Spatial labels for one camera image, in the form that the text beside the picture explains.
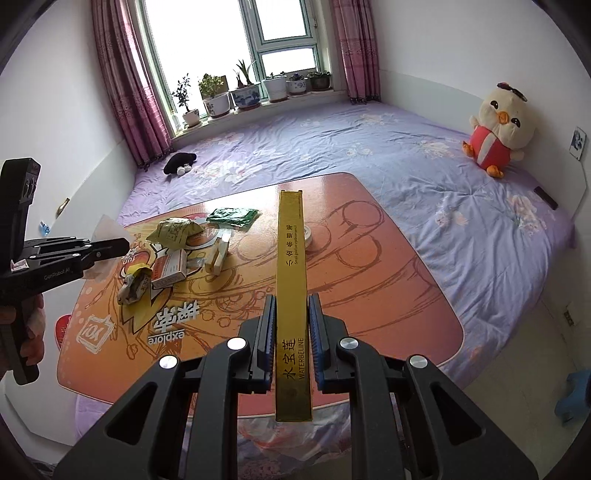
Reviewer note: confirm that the purple floral bed sheet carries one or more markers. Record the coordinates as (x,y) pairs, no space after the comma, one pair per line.
(461,230)

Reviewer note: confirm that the translucent white plastic wrapper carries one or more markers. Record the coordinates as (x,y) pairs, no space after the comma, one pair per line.
(107,228)

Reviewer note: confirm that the black cloth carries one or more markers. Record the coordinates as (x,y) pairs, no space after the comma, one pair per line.
(178,160)

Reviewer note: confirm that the clear crumpled wrapper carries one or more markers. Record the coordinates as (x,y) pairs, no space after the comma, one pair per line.
(196,263)

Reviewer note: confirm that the round white lid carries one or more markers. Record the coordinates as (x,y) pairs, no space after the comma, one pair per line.
(315,236)

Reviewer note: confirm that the small plant in white pot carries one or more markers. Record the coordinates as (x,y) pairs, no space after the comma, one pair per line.
(190,115)

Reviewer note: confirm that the chick plush toy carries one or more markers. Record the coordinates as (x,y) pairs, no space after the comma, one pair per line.
(501,120)

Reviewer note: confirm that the small blue bottle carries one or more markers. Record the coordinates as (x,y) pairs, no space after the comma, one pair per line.
(45,227)

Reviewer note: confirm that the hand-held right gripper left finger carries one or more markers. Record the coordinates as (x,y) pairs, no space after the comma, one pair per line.
(268,341)

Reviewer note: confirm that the blue and white wall plate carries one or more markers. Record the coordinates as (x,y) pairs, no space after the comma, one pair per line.
(578,143)

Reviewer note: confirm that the yellow-green snack packet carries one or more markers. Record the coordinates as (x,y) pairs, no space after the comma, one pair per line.
(173,232)

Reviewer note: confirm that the long gold box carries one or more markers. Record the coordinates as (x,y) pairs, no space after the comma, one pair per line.
(292,277)

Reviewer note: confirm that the white and orange small box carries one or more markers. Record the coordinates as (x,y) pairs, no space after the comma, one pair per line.
(168,272)

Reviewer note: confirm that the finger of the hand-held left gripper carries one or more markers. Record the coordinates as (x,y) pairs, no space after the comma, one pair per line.
(60,242)
(108,249)

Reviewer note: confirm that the pink patterned curtain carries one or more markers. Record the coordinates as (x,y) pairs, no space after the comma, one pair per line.
(358,46)
(134,83)

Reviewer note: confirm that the bushy plant in white pot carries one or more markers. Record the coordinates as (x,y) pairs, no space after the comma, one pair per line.
(216,104)

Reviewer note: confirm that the plant in small blue-white pot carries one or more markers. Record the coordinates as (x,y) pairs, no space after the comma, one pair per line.
(297,86)

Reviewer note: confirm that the plant in dark pot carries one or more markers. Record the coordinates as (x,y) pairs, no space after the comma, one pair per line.
(319,82)

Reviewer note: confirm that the orange printed low table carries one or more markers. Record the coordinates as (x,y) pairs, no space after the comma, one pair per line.
(392,300)

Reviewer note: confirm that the aloe in blue-white pot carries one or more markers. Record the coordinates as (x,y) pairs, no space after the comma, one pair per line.
(244,96)

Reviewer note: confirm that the black remote control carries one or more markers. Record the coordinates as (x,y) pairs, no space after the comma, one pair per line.
(545,197)

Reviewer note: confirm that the blue plastic stool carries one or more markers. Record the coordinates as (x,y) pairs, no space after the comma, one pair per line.
(575,401)

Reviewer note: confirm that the person's left hand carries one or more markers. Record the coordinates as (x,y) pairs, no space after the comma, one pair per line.
(32,344)

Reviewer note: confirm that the dark green packet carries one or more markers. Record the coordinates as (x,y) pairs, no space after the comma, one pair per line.
(233,217)

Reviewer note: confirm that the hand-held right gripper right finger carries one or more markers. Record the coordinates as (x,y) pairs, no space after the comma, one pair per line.
(316,341)

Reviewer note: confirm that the low plant in white pot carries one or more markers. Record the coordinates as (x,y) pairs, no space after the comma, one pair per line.
(275,88)

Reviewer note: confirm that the green framed window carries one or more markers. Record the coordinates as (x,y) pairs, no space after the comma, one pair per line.
(198,37)

